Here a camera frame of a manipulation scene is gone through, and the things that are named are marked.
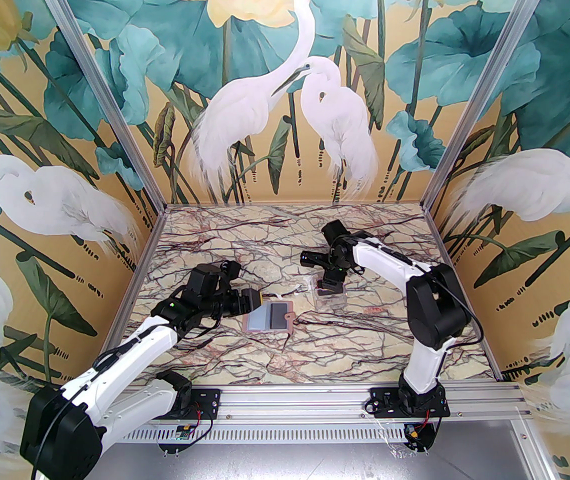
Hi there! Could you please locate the pink card holder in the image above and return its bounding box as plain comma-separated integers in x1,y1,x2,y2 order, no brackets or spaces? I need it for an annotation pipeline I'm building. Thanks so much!
241,299,296,335

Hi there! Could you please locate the perforated metal strip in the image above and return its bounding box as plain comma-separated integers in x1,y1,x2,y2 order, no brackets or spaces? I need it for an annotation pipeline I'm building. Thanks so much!
62,422,538,444

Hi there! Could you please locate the grey metal sheet panel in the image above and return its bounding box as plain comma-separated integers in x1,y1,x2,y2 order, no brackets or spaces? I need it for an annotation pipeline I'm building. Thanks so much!
40,440,558,480

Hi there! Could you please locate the aluminium table side rail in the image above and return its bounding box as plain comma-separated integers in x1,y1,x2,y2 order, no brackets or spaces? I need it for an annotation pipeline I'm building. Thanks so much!
107,205,168,341
422,205,506,384

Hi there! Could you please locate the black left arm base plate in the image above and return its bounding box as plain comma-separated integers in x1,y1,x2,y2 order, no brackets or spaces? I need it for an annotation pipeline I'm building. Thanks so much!
142,387,222,419

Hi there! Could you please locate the aluminium mounting rail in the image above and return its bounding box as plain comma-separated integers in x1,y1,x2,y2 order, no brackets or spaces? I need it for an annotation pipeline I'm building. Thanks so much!
67,384,533,423

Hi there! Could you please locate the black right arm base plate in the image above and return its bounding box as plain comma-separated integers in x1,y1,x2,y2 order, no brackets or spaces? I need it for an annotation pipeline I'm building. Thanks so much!
369,387,451,418

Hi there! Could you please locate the black bracket with yellow connector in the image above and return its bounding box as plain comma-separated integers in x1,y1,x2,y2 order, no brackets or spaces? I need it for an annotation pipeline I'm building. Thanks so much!
401,417,440,453

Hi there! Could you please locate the aluminium frame post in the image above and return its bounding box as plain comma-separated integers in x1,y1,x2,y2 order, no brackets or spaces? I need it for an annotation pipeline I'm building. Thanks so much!
30,0,168,211
422,0,558,211

